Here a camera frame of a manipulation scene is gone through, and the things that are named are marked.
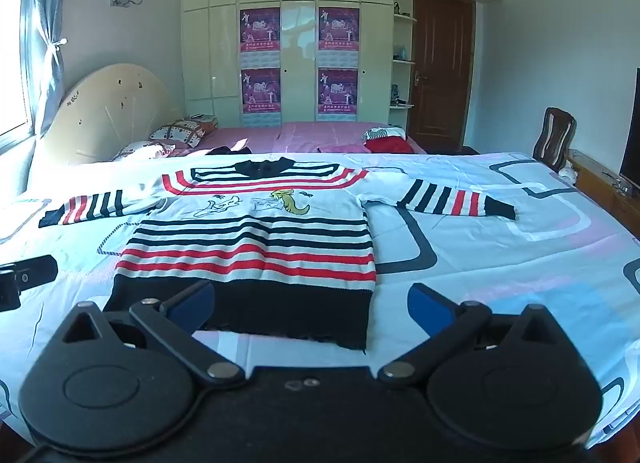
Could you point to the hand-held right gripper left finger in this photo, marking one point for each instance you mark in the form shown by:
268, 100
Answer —
192, 307

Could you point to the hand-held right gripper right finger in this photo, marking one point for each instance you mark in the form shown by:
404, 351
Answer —
429, 310

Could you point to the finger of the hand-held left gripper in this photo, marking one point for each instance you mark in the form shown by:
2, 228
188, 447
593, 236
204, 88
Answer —
37, 270

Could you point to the striped knit sweater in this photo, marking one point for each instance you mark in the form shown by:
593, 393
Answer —
250, 243

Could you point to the printed light blue bedsheet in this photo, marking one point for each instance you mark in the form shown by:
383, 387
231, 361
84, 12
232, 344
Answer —
500, 253

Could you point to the black cloth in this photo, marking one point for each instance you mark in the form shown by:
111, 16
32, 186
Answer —
227, 150

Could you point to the red cloth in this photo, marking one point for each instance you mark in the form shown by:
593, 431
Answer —
392, 145

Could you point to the cream rounded headboard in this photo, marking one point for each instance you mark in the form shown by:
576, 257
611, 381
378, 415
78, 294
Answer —
105, 108

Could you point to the striped white cloth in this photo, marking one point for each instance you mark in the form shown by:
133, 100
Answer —
382, 133

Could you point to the pink folded cloth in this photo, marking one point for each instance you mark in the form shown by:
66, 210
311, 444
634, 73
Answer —
340, 148

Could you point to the small white object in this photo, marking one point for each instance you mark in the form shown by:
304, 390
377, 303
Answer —
569, 174

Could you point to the pink bed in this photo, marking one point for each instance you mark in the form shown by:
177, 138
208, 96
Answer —
300, 135

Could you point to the wooden cabinet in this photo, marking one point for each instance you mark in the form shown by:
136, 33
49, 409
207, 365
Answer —
600, 188

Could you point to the dark wooden chair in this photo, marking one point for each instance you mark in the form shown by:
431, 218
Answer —
552, 138

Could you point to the window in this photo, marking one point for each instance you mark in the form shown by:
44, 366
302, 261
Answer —
12, 58

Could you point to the blue curtain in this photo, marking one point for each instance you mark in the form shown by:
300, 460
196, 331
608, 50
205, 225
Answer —
50, 43

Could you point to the brown wooden door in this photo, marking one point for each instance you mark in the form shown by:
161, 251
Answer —
442, 68

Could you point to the black television screen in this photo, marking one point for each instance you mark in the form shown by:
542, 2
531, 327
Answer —
631, 128

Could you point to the purple wall poster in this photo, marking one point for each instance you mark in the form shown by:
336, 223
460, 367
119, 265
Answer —
339, 33
260, 93
260, 33
338, 93

